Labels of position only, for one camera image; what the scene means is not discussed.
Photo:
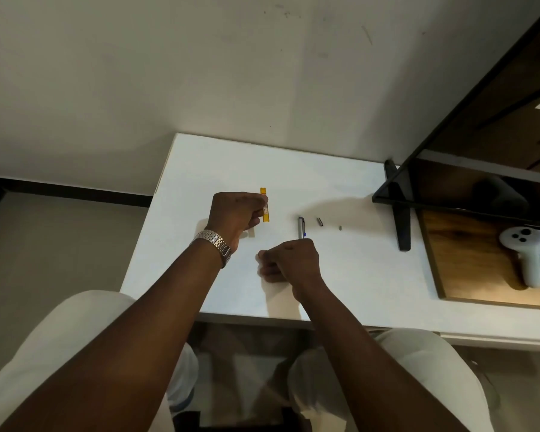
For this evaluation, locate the person's right hand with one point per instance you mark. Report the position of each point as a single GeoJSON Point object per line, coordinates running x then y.
{"type": "Point", "coordinates": [297, 265]}

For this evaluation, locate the person's white trousers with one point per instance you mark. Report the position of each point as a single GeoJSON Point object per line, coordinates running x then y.
{"type": "Point", "coordinates": [54, 350]}

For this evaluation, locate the person's left forearm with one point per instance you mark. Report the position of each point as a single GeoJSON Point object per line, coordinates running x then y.
{"type": "Point", "coordinates": [126, 337]}

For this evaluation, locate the yellow transparent lead case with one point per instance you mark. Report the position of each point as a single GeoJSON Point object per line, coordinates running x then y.
{"type": "Point", "coordinates": [265, 215]}

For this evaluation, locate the person's left fingers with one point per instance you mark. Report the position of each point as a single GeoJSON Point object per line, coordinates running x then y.
{"type": "Point", "coordinates": [257, 210]}

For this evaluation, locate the person's left hand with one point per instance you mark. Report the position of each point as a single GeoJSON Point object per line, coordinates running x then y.
{"type": "Point", "coordinates": [231, 213]}

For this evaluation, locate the person's right fingers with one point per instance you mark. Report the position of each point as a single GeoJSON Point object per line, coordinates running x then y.
{"type": "Point", "coordinates": [270, 265]}

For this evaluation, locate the silver mechanical pencil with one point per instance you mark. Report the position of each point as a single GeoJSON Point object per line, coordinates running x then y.
{"type": "Point", "coordinates": [302, 228]}

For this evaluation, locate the black flat monitor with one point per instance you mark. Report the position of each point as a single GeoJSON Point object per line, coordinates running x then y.
{"type": "Point", "coordinates": [486, 143]}

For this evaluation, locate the person's right forearm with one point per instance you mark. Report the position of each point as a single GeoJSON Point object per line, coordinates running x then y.
{"type": "Point", "coordinates": [364, 359]}

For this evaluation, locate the brown wooden board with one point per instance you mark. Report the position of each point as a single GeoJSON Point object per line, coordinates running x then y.
{"type": "Point", "coordinates": [468, 260]}

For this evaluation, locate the black monitor stand foot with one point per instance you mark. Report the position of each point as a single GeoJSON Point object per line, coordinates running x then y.
{"type": "Point", "coordinates": [400, 220]}

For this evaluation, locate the silver metal wristwatch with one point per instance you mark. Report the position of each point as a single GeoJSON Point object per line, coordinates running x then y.
{"type": "Point", "coordinates": [213, 245]}

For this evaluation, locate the white handheld controller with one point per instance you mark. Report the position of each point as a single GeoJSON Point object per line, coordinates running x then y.
{"type": "Point", "coordinates": [524, 254]}

